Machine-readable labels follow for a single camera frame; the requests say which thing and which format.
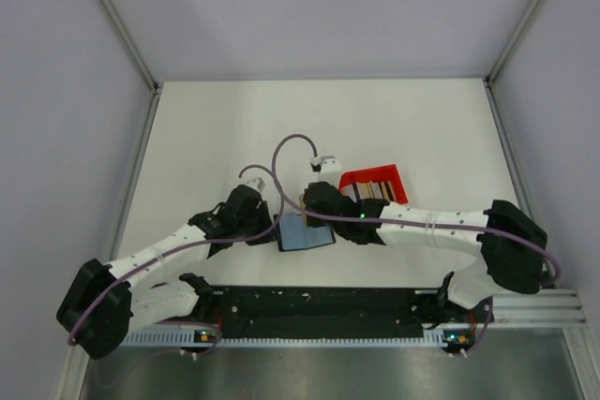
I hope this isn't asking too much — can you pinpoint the black leather card holder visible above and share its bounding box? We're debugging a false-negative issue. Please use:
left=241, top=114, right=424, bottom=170
left=276, top=214, right=336, bottom=253

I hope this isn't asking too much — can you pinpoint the red plastic card tray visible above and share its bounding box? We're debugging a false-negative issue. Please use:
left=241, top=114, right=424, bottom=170
left=338, top=164, right=409, bottom=204

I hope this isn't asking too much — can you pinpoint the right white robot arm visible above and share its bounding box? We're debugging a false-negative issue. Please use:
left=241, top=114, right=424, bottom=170
left=303, top=182, right=548, bottom=321

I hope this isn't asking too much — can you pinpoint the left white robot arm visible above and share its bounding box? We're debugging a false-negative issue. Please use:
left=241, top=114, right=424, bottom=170
left=56, top=178, right=273, bottom=360

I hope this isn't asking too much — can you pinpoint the gold striped credit card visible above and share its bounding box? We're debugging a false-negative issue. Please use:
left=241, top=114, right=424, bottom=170
left=355, top=182, right=396, bottom=201

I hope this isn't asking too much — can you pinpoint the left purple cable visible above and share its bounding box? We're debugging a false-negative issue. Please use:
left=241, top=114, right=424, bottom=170
left=67, top=164, right=282, bottom=348

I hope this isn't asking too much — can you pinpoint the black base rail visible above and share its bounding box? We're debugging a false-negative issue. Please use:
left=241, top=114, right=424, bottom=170
left=158, top=283, right=493, bottom=339

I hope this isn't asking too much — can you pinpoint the grey slotted cable duct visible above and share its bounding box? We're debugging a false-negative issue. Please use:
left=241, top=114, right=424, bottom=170
left=121, top=327, right=474, bottom=349

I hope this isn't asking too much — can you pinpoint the left aluminium frame post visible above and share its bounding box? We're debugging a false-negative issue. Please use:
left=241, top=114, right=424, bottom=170
left=69, top=0, right=163, bottom=92

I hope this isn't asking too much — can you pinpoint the aluminium frame post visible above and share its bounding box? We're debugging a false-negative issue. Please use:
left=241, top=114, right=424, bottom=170
left=485, top=0, right=576, bottom=87
left=69, top=0, right=163, bottom=92

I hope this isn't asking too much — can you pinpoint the right aluminium frame post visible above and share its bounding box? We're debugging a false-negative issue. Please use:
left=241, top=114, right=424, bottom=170
left=485, top=0, right=576, bottom=87

